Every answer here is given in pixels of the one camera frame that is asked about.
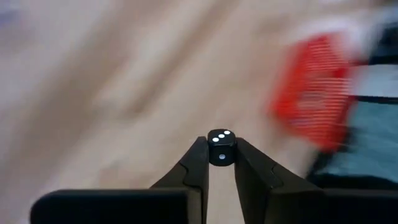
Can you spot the red plastic slotted basket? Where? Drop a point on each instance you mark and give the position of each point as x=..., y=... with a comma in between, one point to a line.
x=311, y=93

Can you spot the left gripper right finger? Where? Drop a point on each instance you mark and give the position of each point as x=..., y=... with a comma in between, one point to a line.
x=267, y=193

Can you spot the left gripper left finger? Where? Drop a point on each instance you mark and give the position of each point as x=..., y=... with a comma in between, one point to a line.
x=196, y=174

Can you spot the black die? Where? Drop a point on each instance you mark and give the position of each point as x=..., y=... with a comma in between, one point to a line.
x=221, y=147

